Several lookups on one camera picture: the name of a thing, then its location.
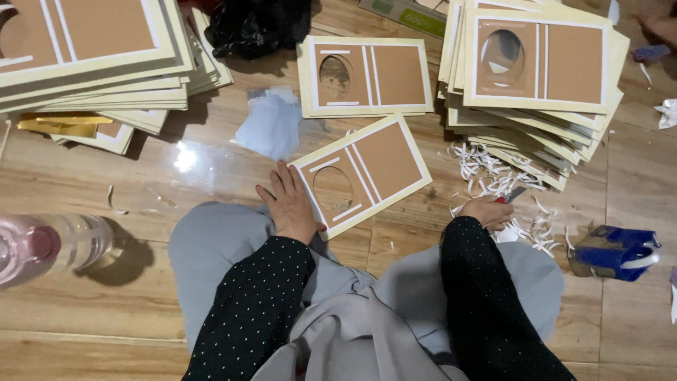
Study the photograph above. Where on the blue tape dispenser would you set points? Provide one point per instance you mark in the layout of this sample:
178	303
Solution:
608	254

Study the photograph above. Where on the pile of clear plastic sheets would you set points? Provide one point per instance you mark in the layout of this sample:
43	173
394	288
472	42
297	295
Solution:
269	124

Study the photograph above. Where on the pink clear water bottle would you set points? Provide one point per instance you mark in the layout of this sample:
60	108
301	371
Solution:
47	246

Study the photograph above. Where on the brown card with oval cutout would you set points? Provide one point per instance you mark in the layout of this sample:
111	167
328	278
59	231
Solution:
381	164

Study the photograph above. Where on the red utility knife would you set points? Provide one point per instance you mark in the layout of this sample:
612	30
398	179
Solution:
512	195

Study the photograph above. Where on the heap of white paper strips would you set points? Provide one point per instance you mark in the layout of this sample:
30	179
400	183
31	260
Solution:
492	172

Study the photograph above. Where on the crumpled white paper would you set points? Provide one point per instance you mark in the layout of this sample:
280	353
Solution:
667	114

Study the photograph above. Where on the person's grey clothing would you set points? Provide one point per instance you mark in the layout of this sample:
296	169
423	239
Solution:
407	296

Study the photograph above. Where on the person's left hand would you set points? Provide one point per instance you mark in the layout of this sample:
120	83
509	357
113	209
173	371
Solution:
290	209

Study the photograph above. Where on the small pile of brown cards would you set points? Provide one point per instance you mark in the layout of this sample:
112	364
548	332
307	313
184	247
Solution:
396	77

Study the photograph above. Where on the black plastic bag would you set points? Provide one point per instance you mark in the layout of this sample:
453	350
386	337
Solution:
254	26

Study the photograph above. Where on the small blue object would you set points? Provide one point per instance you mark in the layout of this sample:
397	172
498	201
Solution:
651	53

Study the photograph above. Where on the gold foil sheets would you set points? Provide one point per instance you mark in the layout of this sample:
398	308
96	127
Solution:
58	125

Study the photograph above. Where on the person's right fingers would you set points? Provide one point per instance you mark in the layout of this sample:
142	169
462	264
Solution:
503	216

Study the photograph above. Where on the slanted stack of brown cards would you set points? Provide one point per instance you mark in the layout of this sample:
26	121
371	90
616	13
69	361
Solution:
560	69

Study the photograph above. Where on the single clear plastic sheet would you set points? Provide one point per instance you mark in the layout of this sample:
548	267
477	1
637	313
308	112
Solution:
198	166

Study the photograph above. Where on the person's right hand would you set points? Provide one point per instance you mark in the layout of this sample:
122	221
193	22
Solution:
484	211

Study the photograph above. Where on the tall stack of brown cards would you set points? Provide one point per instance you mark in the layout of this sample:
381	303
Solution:
95	47

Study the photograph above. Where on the green and brown carton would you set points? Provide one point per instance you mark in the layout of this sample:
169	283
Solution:
407	16

